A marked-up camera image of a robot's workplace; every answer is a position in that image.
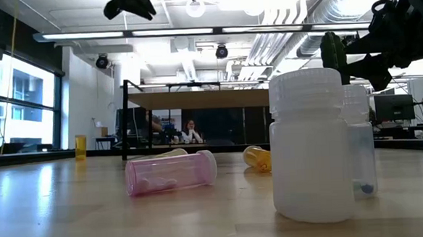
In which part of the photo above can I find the black ceiling spotlight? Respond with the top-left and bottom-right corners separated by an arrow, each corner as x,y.
94,53 -> 110,70
214,43 -> 230,60

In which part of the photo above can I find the amber yellow pill bottle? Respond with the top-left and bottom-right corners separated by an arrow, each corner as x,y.
74,135 -> 89,162

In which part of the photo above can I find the yellow pill bottle white cap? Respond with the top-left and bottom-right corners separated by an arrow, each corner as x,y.
140,147 -> 190,160

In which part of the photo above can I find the yellow cable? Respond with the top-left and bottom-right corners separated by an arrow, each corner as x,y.
0,0 -> 28,156

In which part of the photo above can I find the person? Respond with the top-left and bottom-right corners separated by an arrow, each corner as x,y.
180,118 -> 205,146

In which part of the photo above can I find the long ceiling light bar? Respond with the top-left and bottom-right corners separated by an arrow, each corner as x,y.
32,14 -> 373,48

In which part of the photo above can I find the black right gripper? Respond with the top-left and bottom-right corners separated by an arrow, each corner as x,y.
340,0 -> 423,93

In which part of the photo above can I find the translucent white screw-cap bottle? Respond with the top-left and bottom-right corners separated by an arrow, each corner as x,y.
266,67 -> 356,227

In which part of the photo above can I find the translucent bottle with blue pill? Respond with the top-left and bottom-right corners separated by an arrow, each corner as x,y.
340,83 -> 379,201

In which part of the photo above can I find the black monitor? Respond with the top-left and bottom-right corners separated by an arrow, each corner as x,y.
373,93 -> 416,123

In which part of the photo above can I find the silver ventilation duct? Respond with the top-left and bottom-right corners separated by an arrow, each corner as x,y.
292,0 -> 376,59

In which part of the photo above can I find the large window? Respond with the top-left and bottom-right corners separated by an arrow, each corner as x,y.
0,49 -> 67,154

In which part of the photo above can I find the wooden shelf black metal frame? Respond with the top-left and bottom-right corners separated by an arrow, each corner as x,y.
117,70 -> 275,162

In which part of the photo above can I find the pink pill bottle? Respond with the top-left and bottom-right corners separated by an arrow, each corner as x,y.
123,149 -> 219,198

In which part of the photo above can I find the green cactus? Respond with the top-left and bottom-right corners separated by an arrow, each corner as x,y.
319,30 -> 351,86

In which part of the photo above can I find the round white ceiling lamp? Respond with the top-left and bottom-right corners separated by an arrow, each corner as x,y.
185,0 -> 207,19

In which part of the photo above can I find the large orange bottle white cap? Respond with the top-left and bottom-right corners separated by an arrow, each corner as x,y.
242,144 -> 273,175

